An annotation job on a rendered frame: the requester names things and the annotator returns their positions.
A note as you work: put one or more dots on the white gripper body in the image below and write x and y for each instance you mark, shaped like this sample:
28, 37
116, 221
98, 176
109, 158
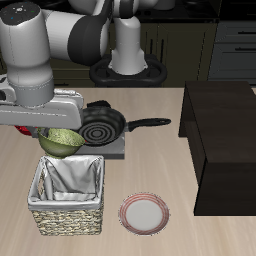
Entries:
50, 115

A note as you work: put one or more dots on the green bowl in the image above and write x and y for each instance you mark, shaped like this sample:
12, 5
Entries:
60, 148

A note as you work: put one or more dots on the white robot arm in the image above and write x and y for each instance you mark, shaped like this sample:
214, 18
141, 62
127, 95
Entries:
30, 43

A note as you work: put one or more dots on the white lined wicker basket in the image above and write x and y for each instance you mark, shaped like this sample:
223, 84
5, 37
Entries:
66, 218

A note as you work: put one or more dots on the red mug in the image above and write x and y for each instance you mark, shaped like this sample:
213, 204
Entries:
24, 130

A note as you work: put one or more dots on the black frying pan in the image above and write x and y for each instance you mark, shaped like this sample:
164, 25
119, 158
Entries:
100, 128

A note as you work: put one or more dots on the dark grey stove plate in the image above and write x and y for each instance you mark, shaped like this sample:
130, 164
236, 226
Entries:
106, 151

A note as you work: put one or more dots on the white plate with red rings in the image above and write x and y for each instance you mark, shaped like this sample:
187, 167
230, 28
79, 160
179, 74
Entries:
144, 214

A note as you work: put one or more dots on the dark kitchen cupboard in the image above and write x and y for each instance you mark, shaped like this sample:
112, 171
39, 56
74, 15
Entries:
183, 50

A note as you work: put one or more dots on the dark wooden cabinet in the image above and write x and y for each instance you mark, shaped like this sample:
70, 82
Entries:
223, 140

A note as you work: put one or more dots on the grey kitchen drawer unit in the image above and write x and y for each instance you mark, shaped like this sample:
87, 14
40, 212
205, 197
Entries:
233, 50

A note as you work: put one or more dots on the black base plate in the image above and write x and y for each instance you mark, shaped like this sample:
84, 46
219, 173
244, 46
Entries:
156, 75

